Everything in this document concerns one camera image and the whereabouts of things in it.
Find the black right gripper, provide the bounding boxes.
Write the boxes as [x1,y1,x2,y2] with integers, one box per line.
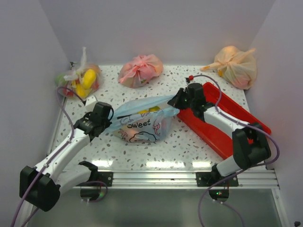
[168,87,195,110]

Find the blue printed plastic bag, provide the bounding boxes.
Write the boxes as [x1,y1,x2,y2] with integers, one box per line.
[105,95,179,143]

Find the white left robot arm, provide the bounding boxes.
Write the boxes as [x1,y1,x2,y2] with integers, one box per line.
[19,102,114,212]

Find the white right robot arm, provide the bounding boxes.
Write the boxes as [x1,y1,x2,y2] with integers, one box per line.
[168,82,271,186]

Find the yellow fruit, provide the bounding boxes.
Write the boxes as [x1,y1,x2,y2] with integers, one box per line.
[138,106,160,114]

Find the clear bag with fruit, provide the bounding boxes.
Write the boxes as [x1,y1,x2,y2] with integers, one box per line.
[55,47,102,99]

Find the pink knotted plastic bag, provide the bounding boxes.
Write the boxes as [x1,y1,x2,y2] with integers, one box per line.
[118,54,163,88]

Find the orange knotted plastic bag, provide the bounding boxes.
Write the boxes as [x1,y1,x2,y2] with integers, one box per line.
[200,46,257,90]

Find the red plastic tray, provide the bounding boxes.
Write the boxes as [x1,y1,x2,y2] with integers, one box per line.
[178,93,271,159]

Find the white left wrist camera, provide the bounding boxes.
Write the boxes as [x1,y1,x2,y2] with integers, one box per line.
[85,95,98,112]

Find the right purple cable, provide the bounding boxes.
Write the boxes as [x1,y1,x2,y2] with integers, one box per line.
[191,75,280,227]

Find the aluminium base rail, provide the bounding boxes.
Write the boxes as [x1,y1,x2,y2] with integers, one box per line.
[71,169,277,190]

